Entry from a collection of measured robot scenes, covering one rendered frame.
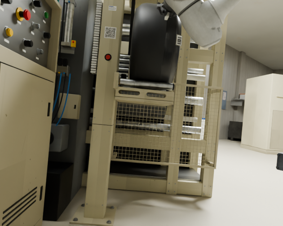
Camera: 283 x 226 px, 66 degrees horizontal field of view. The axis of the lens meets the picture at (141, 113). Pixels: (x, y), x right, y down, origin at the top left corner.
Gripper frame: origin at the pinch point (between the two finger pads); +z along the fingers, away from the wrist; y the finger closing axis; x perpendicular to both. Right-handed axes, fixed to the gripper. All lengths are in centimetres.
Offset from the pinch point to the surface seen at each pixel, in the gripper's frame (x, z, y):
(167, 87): 37.2, 17.4, -7.3
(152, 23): 1.8, 11.3, 6.6
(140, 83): 36.2, 17.2, 9.6
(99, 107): 55, 22, 34
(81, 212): 127, 18, 40
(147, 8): -7.4, 17.3, 10.4
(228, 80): -6, 744, -345
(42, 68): 34, -12, 57
